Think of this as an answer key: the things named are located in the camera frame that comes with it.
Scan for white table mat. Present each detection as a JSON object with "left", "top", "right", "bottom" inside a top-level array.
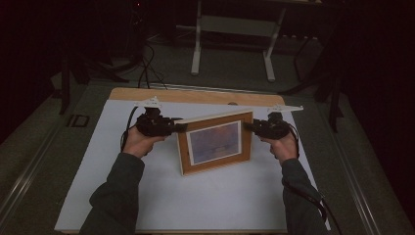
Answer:
[{"left": 54, "top": 99, "right": 331, "bottom": 233}]

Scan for metal floor rail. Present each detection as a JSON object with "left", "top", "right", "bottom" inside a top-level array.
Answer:
[
  {"left": 326, "top": 130, "right": 383, "bottom": 235},
  {"left": 0, "top": 123, "right": 63, "bottom": 223}
]

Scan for black floor socket plate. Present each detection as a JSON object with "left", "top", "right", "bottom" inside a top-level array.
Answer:
[{"left": 67, "top": 114, "right": 91, "bottom": 128}]

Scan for black metal stand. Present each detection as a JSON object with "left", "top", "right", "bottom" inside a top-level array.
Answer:
[
  {"left": 58, "top": 48, "right": 130, "bottom": 116},
  {"left": 278, "top": 32, "right": 346, "bottom": 133}
]

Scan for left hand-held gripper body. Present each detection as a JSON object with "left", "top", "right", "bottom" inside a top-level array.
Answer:
[{"left": 133, "top": 96, "right": 175, "bottom": 137}]

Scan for black floor cables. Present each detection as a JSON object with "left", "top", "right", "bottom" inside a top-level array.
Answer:
[{"left": 136, "top": 42, "right": 169, "bottom": 91}]

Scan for white metal desk frame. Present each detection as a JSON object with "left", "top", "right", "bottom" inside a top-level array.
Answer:
[{"left": 190, "top": 0, "right": 324, "bottom": 82}]

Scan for wooden picture frame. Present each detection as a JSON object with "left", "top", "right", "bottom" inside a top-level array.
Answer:
[{"left": 174, "top": 109, "right": 254, "bottom": 177}]

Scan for person's right hand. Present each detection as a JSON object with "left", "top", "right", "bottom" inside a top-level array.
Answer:
[{"left": 260, "top": 133, "right": 299, "bottom": 165}]

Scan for metal floor strip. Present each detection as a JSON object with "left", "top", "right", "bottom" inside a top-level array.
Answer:
[{"left": 148, "top": 82, "right": 278, "bottom": 96}]

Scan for person's left hand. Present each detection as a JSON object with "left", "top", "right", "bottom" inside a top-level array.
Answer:
[{"left": 121, "top": 125, "right": 167, "bottom": 160}]

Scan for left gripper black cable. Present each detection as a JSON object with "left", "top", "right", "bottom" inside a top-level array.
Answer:
[{"left": 119, "top": 106, "right": 140, "bottom": 153}]

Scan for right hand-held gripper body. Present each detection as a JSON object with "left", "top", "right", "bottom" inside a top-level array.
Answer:
[{"left": 255, "top": 104, "right": 304, "bottom": 141}]

